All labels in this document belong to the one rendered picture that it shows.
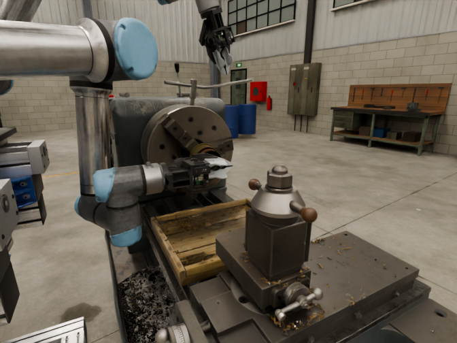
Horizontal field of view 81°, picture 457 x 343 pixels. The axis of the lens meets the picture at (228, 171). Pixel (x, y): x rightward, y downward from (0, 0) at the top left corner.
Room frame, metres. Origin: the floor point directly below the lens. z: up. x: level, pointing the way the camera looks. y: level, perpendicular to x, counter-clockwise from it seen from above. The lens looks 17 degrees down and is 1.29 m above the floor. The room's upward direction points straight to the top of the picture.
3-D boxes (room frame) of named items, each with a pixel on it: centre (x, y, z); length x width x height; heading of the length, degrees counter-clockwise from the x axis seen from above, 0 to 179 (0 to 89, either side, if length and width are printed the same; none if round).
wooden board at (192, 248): (0.71, 0.02, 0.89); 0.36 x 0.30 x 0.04; 118
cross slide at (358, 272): (0.39, -0.13, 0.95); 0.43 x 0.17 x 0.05; 118
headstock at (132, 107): (1.31, 0.35, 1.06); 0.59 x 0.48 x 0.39; 28
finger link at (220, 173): (0.72, 0.02, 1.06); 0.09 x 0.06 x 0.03; 117
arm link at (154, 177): (0.64, 0.19, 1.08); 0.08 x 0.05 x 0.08; 27
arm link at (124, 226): (0.61, 0.27, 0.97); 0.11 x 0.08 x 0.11; 55
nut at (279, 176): (0.37, -0.07, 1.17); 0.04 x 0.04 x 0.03
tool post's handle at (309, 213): (0.32, -0.10, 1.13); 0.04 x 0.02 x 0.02; 28
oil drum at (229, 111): (7.68, 0.00, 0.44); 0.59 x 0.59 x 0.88
